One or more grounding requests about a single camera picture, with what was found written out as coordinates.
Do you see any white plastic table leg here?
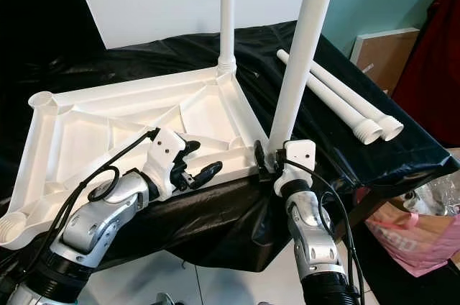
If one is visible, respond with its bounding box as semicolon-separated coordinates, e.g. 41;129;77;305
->
276;50;383;146
216;0;239;77
266;0;343;153
313;60;405;142

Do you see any white plastic children table top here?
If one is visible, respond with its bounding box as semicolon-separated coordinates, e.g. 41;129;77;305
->
0;64;274;251

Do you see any black plastic table cover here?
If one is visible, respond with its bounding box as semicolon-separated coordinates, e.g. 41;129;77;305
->
0;19;460;305

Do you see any dark wooden table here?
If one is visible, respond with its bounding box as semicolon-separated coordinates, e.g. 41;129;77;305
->
354;179;403;237

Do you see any robot left leg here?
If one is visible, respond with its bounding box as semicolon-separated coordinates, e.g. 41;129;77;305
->
156;292;178;305

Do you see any brown cardboard panel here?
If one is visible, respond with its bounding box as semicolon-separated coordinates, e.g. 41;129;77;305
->
350;27;421;97

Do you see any pink shopping bag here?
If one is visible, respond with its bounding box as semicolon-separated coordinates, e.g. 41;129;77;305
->
359;168;460;277

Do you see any clear plastic packaging bundle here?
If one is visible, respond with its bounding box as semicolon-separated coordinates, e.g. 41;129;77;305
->
402;168;460;212

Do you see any dark red curtain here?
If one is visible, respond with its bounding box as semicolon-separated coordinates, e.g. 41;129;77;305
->
392;0;460;147

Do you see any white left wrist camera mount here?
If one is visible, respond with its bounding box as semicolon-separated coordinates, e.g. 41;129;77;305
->
140;127;188;201

